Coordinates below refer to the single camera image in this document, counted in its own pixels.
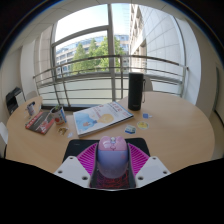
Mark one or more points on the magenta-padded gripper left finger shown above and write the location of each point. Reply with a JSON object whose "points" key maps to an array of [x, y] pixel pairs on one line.
{"points": [[73, 170]]}

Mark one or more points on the metal balcony railing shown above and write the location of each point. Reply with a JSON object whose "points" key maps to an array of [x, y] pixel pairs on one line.
{"points": [[83, 71]]}

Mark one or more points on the black insulated drink bottle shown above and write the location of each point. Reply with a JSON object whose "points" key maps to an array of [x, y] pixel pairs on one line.
{"points": [[136, 91]]}

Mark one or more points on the light blue illustrated magazine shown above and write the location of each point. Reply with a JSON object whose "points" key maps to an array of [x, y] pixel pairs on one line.
{"points": [[100, 119]]}

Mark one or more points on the small blue sticker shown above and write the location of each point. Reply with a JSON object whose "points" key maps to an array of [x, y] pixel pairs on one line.
{"points": [[145, 115]]}

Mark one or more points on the black mouse pad red print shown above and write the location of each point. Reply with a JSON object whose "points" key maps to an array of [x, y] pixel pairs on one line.
{"points": [[75, 146]]}

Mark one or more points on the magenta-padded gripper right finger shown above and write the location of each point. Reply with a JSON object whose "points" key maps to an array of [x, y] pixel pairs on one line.
{"points": [[151, 170]]}

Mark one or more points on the pale blue sticker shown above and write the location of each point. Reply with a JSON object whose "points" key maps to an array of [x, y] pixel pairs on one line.
{"points": [[130, 129]]}

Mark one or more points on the round yellow sticker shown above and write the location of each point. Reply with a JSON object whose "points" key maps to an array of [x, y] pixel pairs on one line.
{"points": [[142, 125]]}

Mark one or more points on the black file holder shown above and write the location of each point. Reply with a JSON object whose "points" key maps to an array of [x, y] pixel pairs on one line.
{"points": [[14, 99]]}

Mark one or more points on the small white bottle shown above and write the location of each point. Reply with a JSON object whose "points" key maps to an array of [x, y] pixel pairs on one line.
{"points": [[31, 109]]}

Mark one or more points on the white chair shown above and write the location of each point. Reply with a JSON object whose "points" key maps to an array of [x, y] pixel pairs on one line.
{"points": [[148, 84]]}

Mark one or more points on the pink and lilac computer mouse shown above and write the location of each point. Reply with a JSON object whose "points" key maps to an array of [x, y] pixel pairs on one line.
{"points": [[112, 158]]}

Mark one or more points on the white printed cup with plant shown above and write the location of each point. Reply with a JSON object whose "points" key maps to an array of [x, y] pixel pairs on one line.
{"points": [[59, 115]]}

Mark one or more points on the red and black booklet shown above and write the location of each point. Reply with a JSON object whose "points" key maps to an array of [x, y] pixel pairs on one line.
{"points": [[40, 122]]}

